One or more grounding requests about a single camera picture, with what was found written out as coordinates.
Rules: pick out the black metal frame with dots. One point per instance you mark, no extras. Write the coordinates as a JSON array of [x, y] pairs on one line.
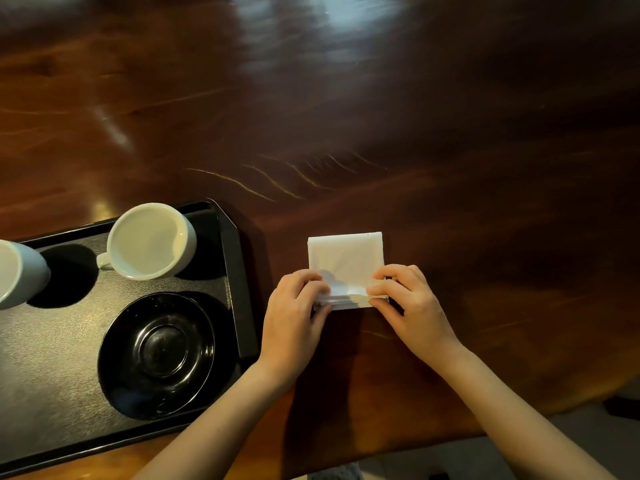
[[622, 407]]

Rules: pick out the person's left shoe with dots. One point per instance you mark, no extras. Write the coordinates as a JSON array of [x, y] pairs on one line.
[[335, 472]]

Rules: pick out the person's left forearm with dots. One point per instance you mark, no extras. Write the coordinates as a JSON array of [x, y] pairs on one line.
[[220, 434]]

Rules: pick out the person's right hand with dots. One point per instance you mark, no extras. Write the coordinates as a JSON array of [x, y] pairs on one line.
[[420, 319]]

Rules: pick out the white napkin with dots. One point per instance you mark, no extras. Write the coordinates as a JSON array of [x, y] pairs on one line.
[[345, 257]]

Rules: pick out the person's right forearm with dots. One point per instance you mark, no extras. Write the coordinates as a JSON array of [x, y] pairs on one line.
[[520, 424]]

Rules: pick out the person's left hand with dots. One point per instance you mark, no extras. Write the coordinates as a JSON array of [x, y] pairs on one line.
[[290, 334]]

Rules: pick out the black tray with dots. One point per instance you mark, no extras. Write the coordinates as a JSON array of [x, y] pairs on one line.
[[50, 374]]

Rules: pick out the white cup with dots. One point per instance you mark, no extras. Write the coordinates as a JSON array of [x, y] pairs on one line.
[[145, 242], [20, 274]]

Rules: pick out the black saucers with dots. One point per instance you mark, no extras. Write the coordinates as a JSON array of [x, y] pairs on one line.
[[157, 354]]

